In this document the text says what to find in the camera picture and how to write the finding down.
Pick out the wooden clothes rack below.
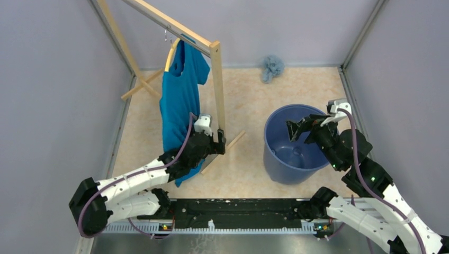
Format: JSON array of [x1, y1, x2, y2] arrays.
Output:
[[95, 0, 247, 176]]

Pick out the light blue trash bag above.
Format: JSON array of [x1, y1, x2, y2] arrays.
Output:
[[262, 55, 285, 84]]

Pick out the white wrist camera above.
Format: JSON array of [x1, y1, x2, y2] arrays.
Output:
[[194, 114, 213, 137], [320, 98, 352, 127]]

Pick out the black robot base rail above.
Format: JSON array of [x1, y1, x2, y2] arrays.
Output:
[[137, 198, 330, 230]]

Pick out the blue t-shirt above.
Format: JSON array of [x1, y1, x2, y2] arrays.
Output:
[[159, 40, 210, 187]]

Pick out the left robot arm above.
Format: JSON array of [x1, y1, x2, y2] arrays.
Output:
[[69, 129, 226, 238]]

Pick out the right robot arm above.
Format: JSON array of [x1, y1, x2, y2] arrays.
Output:
[[286, 114, 448, 253]]

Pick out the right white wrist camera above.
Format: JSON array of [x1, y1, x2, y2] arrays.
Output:
[[320, 98, 352, 127]]

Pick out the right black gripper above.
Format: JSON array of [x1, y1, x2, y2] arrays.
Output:
[[284, 113, 343, 171]]

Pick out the blue plastic trash bin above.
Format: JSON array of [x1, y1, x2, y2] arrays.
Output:
[[263, 104, 329, 185]]

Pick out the metal hook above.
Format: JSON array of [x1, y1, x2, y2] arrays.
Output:
[[164, 25, 173, 44]]

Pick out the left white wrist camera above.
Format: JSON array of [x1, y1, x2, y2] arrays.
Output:
[[194, 114, 213, 137]]

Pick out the yellow clothes hanger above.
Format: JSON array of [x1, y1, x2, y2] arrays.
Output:
[[164, 38, 180, 72]]

